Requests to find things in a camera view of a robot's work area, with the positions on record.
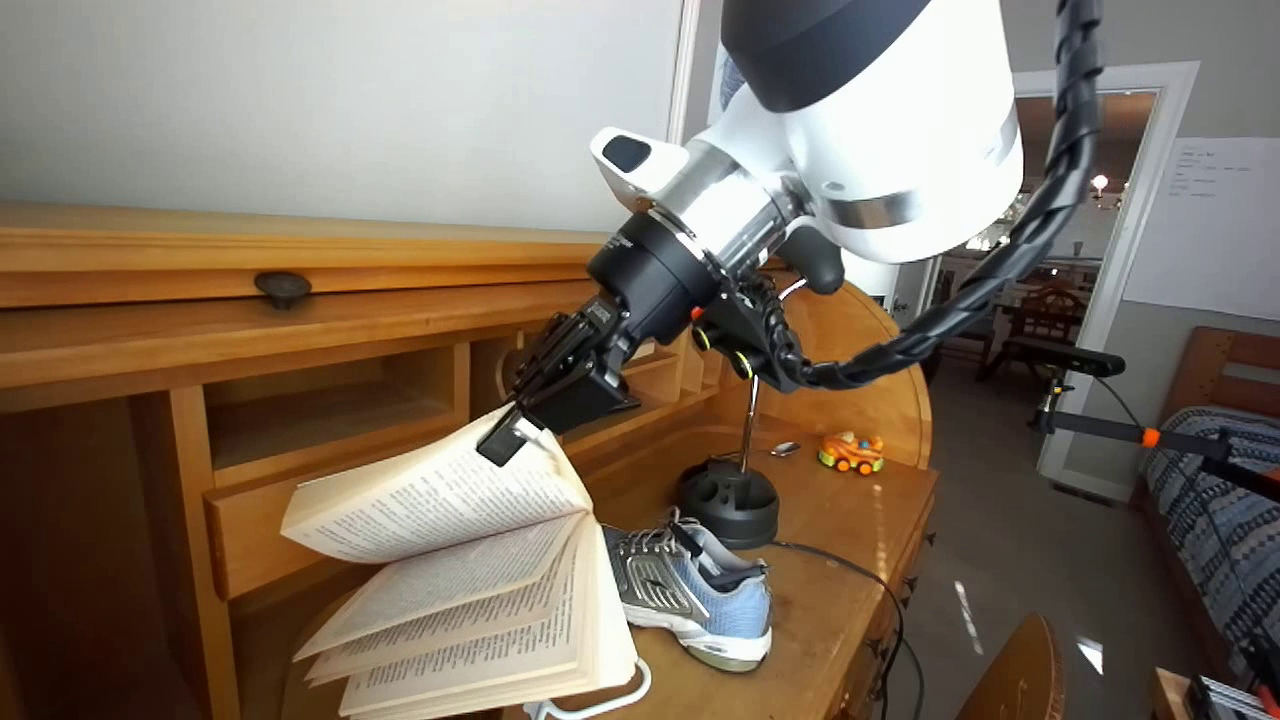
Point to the black gooseneck desk lamp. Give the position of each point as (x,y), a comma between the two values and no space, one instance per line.
(727,507)

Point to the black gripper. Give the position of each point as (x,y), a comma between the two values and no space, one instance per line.
(652,281)

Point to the wooden desk drawer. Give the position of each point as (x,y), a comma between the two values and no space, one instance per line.
(245,533)

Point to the black orange camera stand arm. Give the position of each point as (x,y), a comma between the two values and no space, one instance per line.
(1095,424)

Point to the wooden bed headboard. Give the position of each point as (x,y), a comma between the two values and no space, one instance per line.
(1225,372)

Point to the purple paperback book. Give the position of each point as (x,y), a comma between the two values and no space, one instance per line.
(440,507)

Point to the wooden desk chair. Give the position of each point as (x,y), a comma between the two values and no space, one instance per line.
(1020,681)

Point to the orange green toy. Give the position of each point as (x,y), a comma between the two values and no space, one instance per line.
(851,452)

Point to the framed blue flower picture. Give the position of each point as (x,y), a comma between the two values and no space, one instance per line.
(685,54)

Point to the grey blue running shoe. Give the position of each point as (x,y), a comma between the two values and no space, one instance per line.
(694,600)

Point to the black stereo camera bar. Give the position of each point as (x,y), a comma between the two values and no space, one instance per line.
(1081,360)

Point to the white whiteboard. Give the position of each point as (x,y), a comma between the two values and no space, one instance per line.
(1215,227)

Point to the dark dining chair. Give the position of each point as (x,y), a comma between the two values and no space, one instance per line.
(1052,324)

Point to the thin metal utensil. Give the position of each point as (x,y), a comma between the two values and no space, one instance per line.
(784,451)

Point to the striped bed blanket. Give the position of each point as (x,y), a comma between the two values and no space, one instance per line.
(1225,533)

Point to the wooden roll-top desk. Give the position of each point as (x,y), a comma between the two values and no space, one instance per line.
(132,333)

